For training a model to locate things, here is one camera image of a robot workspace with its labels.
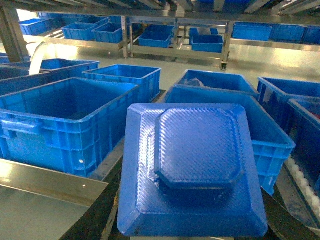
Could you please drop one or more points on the blue block part with knob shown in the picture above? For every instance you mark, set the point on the blue block part with knob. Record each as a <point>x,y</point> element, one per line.
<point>189,171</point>

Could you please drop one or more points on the blue bin rear left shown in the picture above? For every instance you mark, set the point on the blue bin rear left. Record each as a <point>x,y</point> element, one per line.
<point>148,78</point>

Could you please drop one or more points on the blue bin with plastic bag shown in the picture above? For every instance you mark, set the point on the blue bin with plastic bag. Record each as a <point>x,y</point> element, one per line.
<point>233,83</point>

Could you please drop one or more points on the blue bin left front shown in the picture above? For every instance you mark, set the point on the blue bin left front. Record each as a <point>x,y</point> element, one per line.
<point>69,126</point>

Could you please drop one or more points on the blue target bin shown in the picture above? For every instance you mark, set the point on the blue target bin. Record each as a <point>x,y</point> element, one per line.
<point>271,145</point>

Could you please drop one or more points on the blue bin right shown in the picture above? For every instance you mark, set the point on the blue bin right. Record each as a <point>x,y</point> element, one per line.
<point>275,94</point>

